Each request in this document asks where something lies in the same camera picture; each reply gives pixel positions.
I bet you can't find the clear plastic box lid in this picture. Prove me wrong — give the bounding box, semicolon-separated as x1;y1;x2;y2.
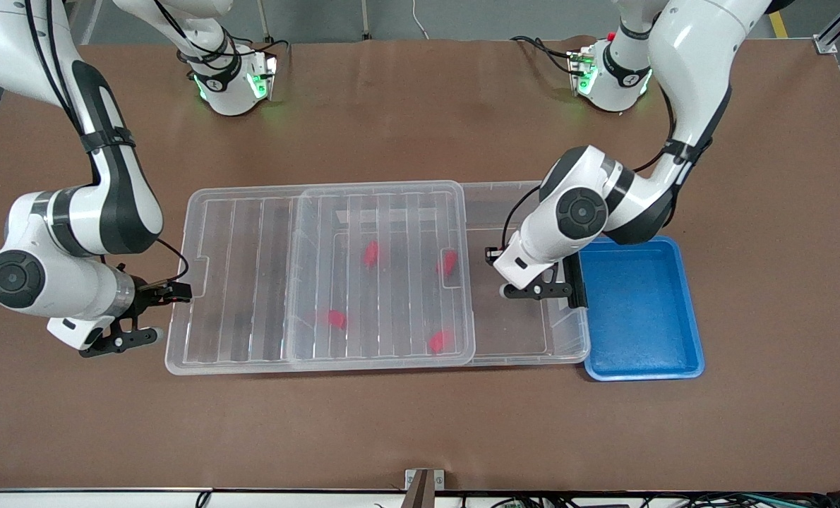
164;180;477;376

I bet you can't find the black box latch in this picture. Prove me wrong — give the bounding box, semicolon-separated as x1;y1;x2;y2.
565;244;589;310

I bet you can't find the clear plastic storage box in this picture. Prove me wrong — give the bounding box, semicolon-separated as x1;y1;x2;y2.
283;180;592;368

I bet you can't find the blue plastic tray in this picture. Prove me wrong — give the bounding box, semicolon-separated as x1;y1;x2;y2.
578;235;707;383

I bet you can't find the brown table cover mat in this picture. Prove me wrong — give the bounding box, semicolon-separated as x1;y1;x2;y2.
0;35;840;493

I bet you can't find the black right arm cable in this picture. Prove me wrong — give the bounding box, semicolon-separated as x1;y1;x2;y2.
23;0;191;284

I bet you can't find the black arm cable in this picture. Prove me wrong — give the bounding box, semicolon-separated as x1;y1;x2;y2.
500;88;676;249
23;0;191;284

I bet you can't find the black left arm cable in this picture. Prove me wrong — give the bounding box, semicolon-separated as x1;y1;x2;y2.
500;88;676;249

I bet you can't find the black base cable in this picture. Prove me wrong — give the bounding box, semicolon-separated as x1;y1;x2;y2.
510;33;584;75
231;34;292;71

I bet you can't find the silver bracket with post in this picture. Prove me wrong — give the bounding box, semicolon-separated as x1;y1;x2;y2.
402;468;447;508

